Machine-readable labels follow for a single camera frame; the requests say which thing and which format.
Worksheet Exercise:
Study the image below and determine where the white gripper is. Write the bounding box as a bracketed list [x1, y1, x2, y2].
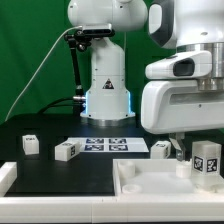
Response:
[141, 80, 224, 161]

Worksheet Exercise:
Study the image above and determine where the white square tabletop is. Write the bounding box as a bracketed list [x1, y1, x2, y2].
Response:
[113, 159, 224, 195]

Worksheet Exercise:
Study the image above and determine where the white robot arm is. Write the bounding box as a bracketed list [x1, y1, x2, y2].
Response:
[68, 0, 224, 159]

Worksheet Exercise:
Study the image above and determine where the white front fence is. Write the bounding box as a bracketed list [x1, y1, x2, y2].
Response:
[0, 195, 224, 223]

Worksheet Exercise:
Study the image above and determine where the white marker sheet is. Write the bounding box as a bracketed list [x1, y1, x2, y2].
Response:
[69, 137, 148, 153]

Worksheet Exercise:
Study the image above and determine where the white left fence block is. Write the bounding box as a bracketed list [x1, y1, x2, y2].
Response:
[0, 162, 17, 197]

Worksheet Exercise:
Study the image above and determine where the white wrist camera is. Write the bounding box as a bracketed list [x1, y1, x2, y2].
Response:
[145, 50, 212, 80]

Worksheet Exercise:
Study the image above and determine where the black base cable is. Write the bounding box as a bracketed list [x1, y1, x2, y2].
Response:
[40, 97, 83, 115]

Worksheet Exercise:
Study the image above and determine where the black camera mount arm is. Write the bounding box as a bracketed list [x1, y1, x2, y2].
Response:
[64, 30, 115, 97]

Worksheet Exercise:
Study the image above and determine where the grey mounted camera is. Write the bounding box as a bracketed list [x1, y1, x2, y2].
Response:
[82, 24, 112, 36]

